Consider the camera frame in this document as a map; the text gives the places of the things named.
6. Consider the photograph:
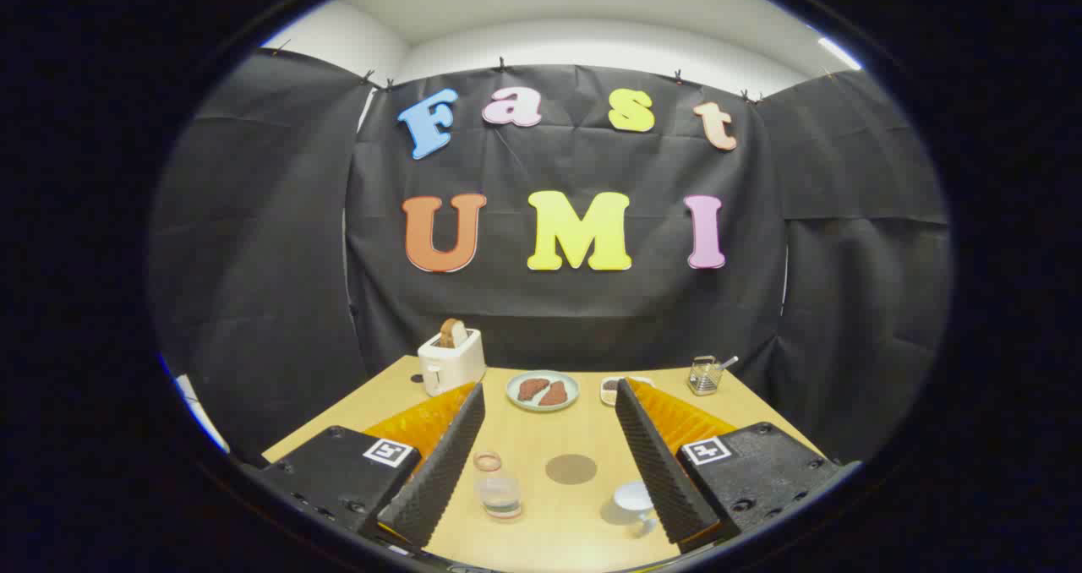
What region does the pale green plate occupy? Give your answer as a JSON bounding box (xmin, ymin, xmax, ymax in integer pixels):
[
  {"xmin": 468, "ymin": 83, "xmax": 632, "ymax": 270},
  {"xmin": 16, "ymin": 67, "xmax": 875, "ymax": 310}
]
[{"xmin": 506, "ymin": 370, "xmax": 581, "ymax": 412}]

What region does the wire mesh utensil holder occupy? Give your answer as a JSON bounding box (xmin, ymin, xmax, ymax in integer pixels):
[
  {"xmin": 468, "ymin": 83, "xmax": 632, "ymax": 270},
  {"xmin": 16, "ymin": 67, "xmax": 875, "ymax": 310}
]
[{"xmin": 687, "ymin": 356, "xmax": 724, "ymax": 396}]

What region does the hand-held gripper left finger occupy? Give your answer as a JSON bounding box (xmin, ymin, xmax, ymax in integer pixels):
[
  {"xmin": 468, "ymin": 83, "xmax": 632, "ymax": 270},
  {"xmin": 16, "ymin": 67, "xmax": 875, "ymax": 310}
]
[{"xmin": 249, "ymin": 381, "xmax": 487, "ymax": 550}]

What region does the wooden table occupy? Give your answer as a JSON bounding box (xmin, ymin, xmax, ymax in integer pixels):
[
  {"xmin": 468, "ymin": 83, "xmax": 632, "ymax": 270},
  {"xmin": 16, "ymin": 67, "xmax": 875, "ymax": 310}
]
[{"xmin": 262, "ymin": 355, "xmax": 825, "ymax": 573}]

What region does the white cup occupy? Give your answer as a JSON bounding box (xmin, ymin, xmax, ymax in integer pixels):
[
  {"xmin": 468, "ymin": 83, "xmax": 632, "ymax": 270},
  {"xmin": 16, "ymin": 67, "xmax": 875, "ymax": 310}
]
[{"xmin": 600, "ymin": 480, "xmax": 660, "ymax": 538}]

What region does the clear juice bottle red ring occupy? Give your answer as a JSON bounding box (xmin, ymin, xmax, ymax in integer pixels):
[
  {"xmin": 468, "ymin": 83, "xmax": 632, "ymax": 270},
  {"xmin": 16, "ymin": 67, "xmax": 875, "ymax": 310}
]
[{"xmin": 472, "ymin": 450, "xmax": 525, "ymax": 521}]

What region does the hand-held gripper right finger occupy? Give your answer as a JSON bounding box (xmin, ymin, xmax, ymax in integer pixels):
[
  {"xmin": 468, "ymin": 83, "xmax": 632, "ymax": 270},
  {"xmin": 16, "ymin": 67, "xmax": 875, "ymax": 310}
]
[{"xmin": 615, "ymin": 378, "xmax": 846, "ymax": 554}]

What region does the round brown coaster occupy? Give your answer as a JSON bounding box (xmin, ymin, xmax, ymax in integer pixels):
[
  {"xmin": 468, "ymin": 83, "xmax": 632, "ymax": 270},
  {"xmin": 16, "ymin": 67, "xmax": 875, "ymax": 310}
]
[{"xmin": 545, "ymin": 454, "xmax": 598, "ymax": 485}]

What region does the white toaster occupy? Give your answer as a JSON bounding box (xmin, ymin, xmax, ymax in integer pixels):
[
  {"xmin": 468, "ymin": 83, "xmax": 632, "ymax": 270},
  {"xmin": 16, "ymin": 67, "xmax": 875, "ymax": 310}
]
[{"xmin": 418, "ymin": 328, "xmax": 487, "ymax": 397}]

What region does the white divided tray with grains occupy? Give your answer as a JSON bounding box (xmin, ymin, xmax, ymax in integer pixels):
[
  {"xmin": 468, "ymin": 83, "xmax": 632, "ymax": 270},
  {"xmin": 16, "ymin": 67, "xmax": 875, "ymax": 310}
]
[{"xmin": 600, "ymin": 375, "xmax": 655, "ymax": 407}]

